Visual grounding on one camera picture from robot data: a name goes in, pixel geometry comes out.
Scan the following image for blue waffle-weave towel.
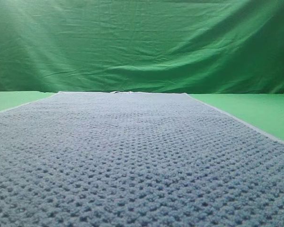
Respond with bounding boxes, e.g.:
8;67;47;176
0;92;284;227

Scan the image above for green backdrop cloth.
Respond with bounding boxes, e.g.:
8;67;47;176
0;0;284;94

